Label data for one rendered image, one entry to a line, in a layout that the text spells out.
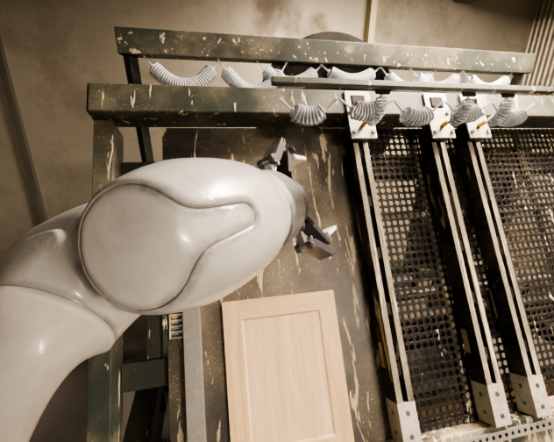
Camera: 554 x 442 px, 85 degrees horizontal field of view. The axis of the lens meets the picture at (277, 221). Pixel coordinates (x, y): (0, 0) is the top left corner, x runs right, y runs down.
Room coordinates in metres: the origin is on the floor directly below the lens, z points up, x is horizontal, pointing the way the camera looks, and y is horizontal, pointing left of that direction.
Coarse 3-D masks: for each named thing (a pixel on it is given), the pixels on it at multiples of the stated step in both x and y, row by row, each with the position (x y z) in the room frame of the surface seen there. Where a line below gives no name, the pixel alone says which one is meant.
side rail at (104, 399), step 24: (96, 120) 1.02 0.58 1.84; (96, 144) 0.97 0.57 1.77; (120, 144) 1.06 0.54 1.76; (96, 168) 0.93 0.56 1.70; (120, 168) 1.02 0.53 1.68; (120, 336) 0.74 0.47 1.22; (96, 360) 0.64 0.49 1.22; (120, 360) 0.71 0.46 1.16; (96, 384) 0.61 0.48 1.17; (120, 384) 0.67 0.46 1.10; (96, 408) 0.58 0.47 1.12; (120, 408) 0.64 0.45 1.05; (96, 432) 0.55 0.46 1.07; (120, 432) 0.61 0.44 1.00
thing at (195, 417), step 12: (192, 312) 0.76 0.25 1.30; (192, 324) 0.74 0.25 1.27; (192, 336) 0.72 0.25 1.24; (192, 348) 0.70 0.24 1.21; (192, 360) 0.68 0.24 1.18; (192, 372) 0.67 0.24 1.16; (192, 384) 0.65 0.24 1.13; (192, 396) 0.63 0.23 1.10; (192, 408) 0.62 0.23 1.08; (204, 408) 0.63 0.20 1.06; (192, 420) 0.60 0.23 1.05; (204, 420) 0.61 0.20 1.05; (192, 432) 0.59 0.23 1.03; (204, 432) 0.59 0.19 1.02
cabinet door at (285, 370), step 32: (224, 320) 0.77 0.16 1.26; (256, 320) 0.79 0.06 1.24; (288, 320) 0.81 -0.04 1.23; (320, 320) 0.82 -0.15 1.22; (256, 352) 0.74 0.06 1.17; (288, 352) 0.76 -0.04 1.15; (320, 352) 0.77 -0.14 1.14; (256, 384) 0.69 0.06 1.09; (288, 384) 0.71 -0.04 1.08; (320, 384) 0.72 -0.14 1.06; (256, 416) 0.65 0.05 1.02; (288, 416) 0.66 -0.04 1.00; (320, 416) 0.67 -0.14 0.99
